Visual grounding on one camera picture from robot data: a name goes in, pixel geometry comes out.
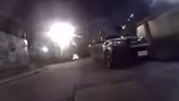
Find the dark car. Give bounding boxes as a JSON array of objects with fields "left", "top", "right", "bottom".
[{"left": 87, "top": 32, "right": 155, "bottom": 73}]

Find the bright street lamp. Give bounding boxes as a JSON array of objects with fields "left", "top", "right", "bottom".
[{"left": 46, "top": 19, "right": 79, "bottom": 49}]

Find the grey concrete road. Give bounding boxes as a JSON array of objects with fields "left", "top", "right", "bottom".
[{"left": 0, "top": 44, "right": 179, "bottom": 101}]

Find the pale kerb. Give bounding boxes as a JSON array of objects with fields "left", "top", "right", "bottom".
[{"left": 0, "top": 65, "right": 50, "bottom": 88}]

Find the dark grass strip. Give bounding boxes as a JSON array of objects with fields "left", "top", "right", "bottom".
[{"left": 0, "top": 59, "right": 49, "bottom": 83}]

